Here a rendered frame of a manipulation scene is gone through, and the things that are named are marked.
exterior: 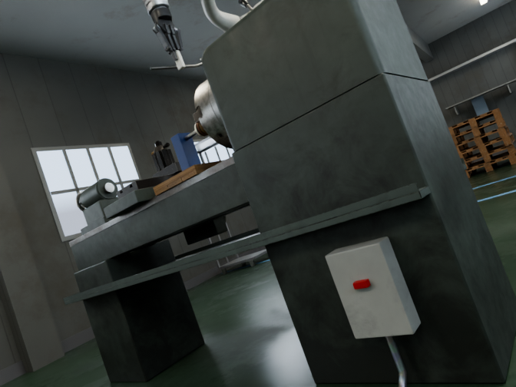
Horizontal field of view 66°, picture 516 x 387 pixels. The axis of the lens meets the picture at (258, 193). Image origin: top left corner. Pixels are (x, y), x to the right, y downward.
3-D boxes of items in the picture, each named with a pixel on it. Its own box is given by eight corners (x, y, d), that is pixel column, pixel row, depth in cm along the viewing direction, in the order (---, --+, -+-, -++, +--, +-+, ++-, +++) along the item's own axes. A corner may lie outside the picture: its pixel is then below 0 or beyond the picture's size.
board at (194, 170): (251, 163, 188) (248, 156, 188) (196, 173, 160) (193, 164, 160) (210, 183, 207) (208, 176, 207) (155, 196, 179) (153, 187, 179)
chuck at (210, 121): (272, 130, 178) (239, 66, 175) (234, 150, 154) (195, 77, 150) (258, 137, 184) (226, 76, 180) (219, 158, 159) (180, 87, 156)
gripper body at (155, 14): (162, 18, 158) (170, 40, 158) (145, 15, 151) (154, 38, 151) (173, 8, 153) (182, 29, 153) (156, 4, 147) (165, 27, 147)
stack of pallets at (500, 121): (522, 160, 627) (501, 107, 632) (463, 180, 677) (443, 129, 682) (520, 155, 735) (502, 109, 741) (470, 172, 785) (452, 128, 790)
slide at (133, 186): (203, 176, 216) (201, 169, 216) (138, 190, 182) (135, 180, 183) (183, 186, 227) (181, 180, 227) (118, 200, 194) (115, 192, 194)
